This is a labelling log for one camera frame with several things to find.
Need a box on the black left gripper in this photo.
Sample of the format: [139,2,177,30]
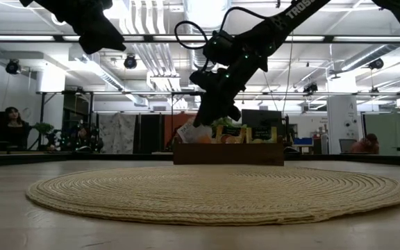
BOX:
[19,0,127,56]

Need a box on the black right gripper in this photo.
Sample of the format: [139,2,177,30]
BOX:
[192,64,253,127]

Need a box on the brown wooden organizer box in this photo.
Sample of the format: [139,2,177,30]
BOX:
[173,137,285,166]

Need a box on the orange panel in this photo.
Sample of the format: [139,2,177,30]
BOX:
[164,112,197,142]

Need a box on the black overhead rig beam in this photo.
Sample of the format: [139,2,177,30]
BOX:
[0,33,400,44]

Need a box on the black panel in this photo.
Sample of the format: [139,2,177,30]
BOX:
[138,113,166,154]

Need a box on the round woven placemat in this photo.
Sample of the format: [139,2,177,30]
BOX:
[25,165,400,226]

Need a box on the teal background cabinet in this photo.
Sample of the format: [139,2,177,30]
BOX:
[293,137,327,154]

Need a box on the grey patterned curtain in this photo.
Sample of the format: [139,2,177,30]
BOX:
[97,112,138,155]

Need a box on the small background plant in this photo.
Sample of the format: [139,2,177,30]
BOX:
[33,122,55,140]

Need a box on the white pillar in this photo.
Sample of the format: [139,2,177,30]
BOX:
[326,94,360,156]

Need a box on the person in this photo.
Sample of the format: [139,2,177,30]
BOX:
[351,133,381,155]
[0,106,31,152]

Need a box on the black hanging camera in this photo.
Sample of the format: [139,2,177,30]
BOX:
[367,57,385,71]
[302,82,319,95]
[5,58,22,76]
[123,53,138,70]

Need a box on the thin hanging cable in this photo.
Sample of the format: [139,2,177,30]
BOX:
[281,44,292,116]

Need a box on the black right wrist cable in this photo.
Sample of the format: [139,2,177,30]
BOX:
[174,6,269,50]

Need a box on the black metal table frame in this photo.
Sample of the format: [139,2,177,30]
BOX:
[0,152,400,168]

